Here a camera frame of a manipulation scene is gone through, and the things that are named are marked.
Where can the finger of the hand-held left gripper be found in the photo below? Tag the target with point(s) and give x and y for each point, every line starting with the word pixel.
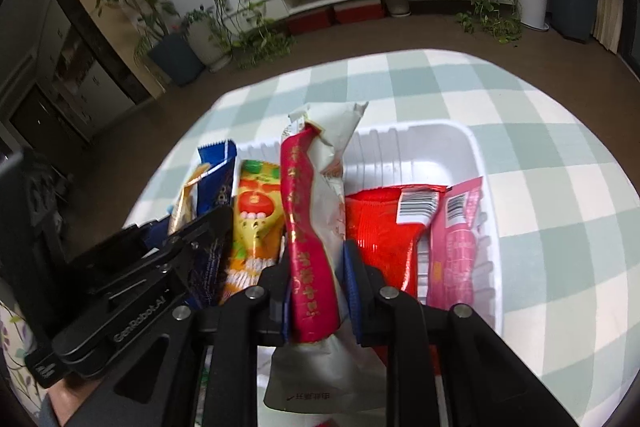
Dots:
pixel 150 307
pixel 115 257

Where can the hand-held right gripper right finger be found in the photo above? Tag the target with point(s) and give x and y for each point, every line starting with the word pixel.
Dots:
pixel 350 292

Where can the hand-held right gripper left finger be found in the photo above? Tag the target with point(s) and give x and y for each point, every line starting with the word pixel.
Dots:
pixel 286 312

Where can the white red striped snack packet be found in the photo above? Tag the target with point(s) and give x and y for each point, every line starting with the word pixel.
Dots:
pixel 305 232

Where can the yellow orange snack packet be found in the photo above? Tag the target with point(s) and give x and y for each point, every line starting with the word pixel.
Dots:
pixel 255 217

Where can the dark blue snack packet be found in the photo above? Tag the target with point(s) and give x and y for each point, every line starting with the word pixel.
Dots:
pixel 216 177

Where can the white plastic tray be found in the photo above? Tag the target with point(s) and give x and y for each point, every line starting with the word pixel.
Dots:
pixel 430 152

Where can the person's left forearm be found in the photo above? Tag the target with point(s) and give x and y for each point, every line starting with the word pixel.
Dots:
pixel 65 407

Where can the pink snack packet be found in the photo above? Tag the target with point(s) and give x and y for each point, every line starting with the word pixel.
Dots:
pixel 457 252

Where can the floral printed cloth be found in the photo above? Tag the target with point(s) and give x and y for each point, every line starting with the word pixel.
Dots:
pixel 17 347

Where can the dark wooden cabinet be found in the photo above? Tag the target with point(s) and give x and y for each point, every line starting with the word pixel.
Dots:
pixel 75 72

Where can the leafy tree plant blue pot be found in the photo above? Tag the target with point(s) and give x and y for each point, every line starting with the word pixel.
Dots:
pixel 175 59

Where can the bushy plant white pot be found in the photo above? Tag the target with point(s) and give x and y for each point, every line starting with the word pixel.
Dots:
pixel 207 44

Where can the red storage box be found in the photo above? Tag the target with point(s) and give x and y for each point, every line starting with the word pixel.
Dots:
pixel 310 21
pixel 360 12

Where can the white round bin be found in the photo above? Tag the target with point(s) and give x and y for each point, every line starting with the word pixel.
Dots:
pixel 398 6

